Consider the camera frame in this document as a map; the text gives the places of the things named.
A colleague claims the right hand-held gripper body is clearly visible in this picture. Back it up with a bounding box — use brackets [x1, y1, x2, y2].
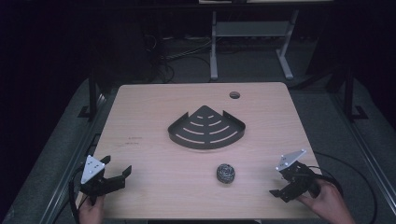
[275, 148, 322, 199]

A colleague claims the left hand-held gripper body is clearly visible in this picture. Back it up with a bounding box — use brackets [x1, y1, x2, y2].
[79, 154, 110, 206]

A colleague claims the steel wool scrubber ball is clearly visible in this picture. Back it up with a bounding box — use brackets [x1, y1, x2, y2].
[216, 163, 236, 185]

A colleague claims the black metal corner shelf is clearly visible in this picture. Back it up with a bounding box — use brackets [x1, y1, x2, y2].
[167, 105, 247, 150]

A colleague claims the person's left hand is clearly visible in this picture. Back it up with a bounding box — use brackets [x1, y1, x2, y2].
[78, 194, 106, 224]

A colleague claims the person's right hand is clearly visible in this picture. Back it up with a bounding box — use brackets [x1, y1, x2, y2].
[295, 178, 356, 224]

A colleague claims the grey metal stand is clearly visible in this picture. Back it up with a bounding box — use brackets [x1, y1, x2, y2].
[209, 8, 300, 81]

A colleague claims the aluminium frame rail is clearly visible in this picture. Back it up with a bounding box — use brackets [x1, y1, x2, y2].
[38, 92, 108, 224]
[330, 92, 396, 216]

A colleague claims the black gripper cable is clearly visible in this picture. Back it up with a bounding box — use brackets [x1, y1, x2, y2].
[306, 150, 378, 224]
[68, 169, 82, 224]

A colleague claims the black frame post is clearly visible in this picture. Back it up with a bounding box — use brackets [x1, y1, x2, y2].
[342, 66, 369, 123]
[78, 69, 101, 120]

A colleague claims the bundle of floor cables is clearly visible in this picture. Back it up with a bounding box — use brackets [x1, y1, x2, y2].
[141, 32, 213, 84]

